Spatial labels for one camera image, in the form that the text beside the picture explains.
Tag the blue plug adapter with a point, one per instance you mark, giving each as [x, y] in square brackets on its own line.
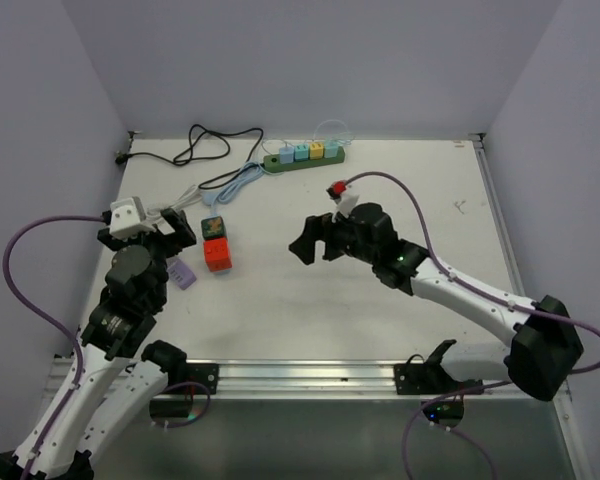
[286, 152]

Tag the right black base bracket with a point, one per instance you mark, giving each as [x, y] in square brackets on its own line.
[426, 378]

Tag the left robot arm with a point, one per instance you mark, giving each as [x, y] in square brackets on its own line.
[115, 372]

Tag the green power strip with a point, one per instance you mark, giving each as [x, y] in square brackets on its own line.
[271, 163]

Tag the black wall plug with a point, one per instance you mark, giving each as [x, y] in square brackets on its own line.
[121, 158]

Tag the red cube plug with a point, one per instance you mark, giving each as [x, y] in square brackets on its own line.
[217, 255]

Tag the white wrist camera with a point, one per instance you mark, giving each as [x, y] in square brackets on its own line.
[345, 197]
[127, 218]

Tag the left black base bracket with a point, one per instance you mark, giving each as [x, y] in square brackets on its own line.
[206, 374]

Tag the teal plug adapter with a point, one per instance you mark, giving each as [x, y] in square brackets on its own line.
[301, 152]

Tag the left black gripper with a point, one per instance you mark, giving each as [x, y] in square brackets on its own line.
[181, 237]

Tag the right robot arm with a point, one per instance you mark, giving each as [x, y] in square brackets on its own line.
[537, 350]

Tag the purple power strip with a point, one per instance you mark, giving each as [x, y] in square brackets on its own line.
[180, 273]

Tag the dark green cube plug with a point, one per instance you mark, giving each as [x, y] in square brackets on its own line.
[213, 227]

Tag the yellow plug adapter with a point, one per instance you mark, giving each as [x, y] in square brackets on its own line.
[316, 150]

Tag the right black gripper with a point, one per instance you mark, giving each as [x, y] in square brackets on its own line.
[316, 229]

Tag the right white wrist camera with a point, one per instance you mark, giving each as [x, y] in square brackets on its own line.
[345, 197]

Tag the aluminium mounting rail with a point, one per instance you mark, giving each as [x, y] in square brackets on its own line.
[316, 379]

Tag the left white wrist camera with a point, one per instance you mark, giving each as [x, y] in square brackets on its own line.
[127, 218]

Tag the green plug adapter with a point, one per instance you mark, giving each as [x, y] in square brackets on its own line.
[331, 149]

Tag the black base bracket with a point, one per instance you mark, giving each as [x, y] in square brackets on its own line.
[206, 374]
[426, 378]

